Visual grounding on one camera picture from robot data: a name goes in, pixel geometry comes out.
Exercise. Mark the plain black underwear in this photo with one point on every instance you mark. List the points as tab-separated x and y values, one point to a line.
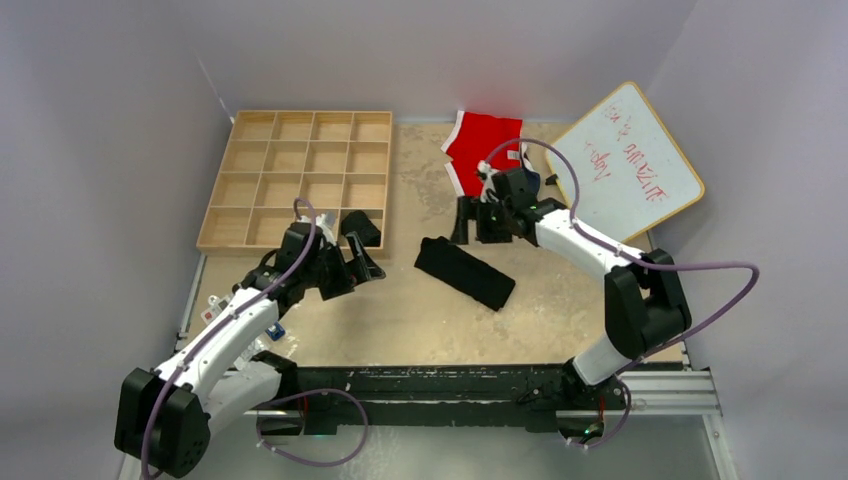
450	264

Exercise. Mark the wooden compartment tray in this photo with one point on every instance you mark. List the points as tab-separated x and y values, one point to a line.
339	161

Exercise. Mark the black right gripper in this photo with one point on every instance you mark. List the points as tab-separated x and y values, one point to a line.
469	208

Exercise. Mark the black striped underwear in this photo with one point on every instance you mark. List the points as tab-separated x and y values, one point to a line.
357	221

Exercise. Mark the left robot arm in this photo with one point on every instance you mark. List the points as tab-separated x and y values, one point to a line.
168	415

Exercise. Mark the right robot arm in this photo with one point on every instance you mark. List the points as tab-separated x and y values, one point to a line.
644	303

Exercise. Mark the white board with wooden frame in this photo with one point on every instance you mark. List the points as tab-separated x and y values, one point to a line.
630	173

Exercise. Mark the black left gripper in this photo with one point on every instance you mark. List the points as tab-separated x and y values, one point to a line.
364	270

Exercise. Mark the red white blue underwear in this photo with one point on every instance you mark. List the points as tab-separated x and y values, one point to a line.
473	137

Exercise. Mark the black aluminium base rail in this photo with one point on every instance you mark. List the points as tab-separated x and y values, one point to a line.
534	397

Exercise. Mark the plastic packaged card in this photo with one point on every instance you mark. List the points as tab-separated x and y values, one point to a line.
215	306

